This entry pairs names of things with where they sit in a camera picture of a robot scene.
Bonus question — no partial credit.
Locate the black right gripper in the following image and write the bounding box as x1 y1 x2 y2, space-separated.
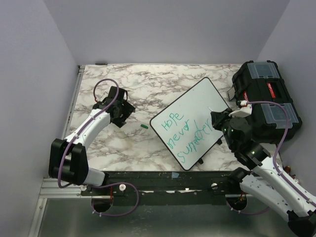
212 107 241 150

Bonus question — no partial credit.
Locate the white whiteboard black frame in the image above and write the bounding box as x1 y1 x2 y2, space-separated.
150 78 229 171

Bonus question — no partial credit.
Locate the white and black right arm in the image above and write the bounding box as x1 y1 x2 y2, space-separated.
210 109 316 237

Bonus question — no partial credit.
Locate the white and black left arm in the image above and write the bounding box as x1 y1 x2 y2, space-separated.
48 86 135 195

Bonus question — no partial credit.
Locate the black plastic toolbox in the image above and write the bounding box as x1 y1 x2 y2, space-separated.
227 60 302 144

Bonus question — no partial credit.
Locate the copper metal connector fitting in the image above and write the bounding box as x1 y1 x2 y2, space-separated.
283 166 299 183

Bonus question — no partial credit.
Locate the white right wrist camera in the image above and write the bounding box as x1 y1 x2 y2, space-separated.
229 100 252 118

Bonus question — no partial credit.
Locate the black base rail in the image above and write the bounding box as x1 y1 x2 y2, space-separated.
81 168 248 206

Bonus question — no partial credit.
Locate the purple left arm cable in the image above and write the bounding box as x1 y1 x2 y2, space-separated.
57 78 140 217

